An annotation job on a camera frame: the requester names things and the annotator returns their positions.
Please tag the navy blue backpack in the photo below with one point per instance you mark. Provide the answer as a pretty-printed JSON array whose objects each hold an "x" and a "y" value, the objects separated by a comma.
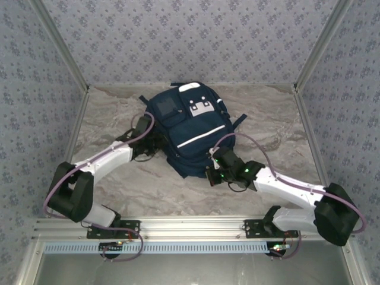
[{"x": 193, "y": 130}]

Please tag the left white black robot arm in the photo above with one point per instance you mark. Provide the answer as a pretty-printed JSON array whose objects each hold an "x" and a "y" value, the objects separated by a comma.
[{"x": 110, "y": 157}]

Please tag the small black control board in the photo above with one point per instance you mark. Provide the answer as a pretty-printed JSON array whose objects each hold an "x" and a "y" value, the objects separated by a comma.
[
  {"x": 111, "y": 247},
  {"x": 279, "y": 248}
]

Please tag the grey metal panel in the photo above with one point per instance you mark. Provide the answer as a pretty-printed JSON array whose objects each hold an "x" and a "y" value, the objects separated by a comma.
[{"x": 193, "y": 270}]

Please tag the aluminium mounting rail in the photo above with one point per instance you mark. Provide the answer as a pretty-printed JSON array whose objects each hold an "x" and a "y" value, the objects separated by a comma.
[{"x": 193, "y": 227}]

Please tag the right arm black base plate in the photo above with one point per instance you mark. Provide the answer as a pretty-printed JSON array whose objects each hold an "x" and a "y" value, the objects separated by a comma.
[{"x": 252, "y": 230}]

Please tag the aluminium side rail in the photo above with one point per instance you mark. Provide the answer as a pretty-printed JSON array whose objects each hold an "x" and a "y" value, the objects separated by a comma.
[
  {"x": 80, "y": 118},
  {"x": 311, "y": 139}
]

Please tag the aluminium wall edge rail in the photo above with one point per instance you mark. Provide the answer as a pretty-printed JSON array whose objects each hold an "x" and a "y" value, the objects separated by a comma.
[{"x": 252, "y": 85}]

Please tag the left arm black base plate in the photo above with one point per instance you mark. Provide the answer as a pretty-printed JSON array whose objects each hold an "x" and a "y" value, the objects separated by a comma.
[{"x": 132, "y": 227}]

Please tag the aluminium frame post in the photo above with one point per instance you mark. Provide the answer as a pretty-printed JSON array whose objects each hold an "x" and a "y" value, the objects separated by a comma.
[
  {"x": 323, "y": 44},
  {"x": 59, "y": 44}
]

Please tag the aluminium frame leg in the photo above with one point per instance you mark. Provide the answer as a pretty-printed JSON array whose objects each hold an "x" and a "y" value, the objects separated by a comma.
[
  {"x": 28, "y": 267},
  {"x": 354, "y": 267}
]

